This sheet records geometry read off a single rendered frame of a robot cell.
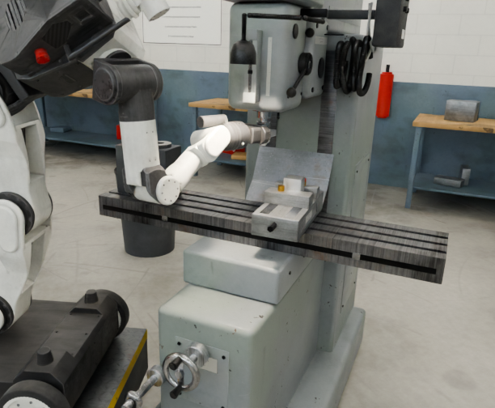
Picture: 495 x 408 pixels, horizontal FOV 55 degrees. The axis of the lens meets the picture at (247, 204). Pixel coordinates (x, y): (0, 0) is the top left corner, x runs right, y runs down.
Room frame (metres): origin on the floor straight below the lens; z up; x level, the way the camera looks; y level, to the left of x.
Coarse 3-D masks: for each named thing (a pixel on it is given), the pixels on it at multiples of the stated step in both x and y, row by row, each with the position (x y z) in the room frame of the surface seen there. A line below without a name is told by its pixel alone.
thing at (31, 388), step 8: (16, 384) 1.09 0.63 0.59; (24, 384) 1.08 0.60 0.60; (32, 384) 1.08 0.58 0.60; (40, 384) 1.08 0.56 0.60; (48, 384) 1.09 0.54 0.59; (8, 392) 1.06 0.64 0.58; (16, 392) 1.05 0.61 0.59; (24, 392) 1.05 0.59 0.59; (32, 392) 1.05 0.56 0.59; (40, 392) 1.06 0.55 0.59; (48, 392) 1.07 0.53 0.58; (56, 392) 1.08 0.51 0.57; (0, 400) 1.06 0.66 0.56; (8, 400) 1.06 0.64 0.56; (16, 400) 1.05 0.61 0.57; (24, 400) 1.06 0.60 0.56; (32, 400) 1.05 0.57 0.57; (40, 400) 1.05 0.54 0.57; (48, 400) 1.05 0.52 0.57; (56, 400) 1.06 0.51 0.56; (64, 400) 1.08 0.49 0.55
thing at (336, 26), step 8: (328, 0) 1.80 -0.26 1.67; (336, 0) 1.91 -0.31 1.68; (344, 0) 2.01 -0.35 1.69; (352, 0) 2.14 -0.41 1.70; (360, 0) 2.29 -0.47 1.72; (304, 8) 1.64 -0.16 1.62; (312, 8) 1.64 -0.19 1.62; (328, 8) 1.81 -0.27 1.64; (336, 8) 1.91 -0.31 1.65; (344, 8) 2.02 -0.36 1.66; (352, 8) 2.16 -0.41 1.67; (360, 8) 2.31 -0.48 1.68; (328, 24) 1.83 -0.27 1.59; (336, 24) 1.94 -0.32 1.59; (344, 24) 2.05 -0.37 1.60; (352, 24) 2.18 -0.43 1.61; (360, 24) 2.34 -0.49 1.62; (328, 32) 1.88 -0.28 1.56; (336, 32) 1.97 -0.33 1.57; (344, 32) 2.07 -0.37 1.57; (352, 32) 2.20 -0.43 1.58
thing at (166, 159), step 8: (120, 144) 1.78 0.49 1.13; (160, 144) 1.74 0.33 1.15; (168, 144) 1.74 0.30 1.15; (120, 152) 1.76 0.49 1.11; (160, 152) 1.70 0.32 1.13; (168, 152) 1.71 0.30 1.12; (176, 152) 1.77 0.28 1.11; (120, 160) 1.76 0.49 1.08; (160, 160) 1.70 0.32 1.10; (168, 160) 1.71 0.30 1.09; (120, 168) 1.76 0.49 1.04; (120, 176) 1.76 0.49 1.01; (120, 184) 1.76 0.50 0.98
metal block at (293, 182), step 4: (288, 176) 1.53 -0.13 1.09; (292, 176) 1.54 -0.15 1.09; (296, 176) 1.54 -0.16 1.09; (300, 176) 1.54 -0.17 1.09; (304, 176) 1.54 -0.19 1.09; (284, 180) 1.52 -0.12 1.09; (288, 180) 1.51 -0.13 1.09; (292, 180) 1.51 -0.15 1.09; (296, 180) 1.50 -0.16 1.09; (300, 180) 1.50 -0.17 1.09; (304, 180) 1.54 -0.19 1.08; (284, 184) 1.52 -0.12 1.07; (288, 184) 1.51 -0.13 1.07; (292, 184) 1.51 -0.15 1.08; (296, 184) 1.50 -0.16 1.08; (300, 184) 1.50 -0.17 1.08; (304, 184) 1.55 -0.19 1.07; (288, 188) 1.51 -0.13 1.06; (292, 188) 1.51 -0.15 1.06; (296, 188) 1.50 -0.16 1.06; (300, 188) 1.50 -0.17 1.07
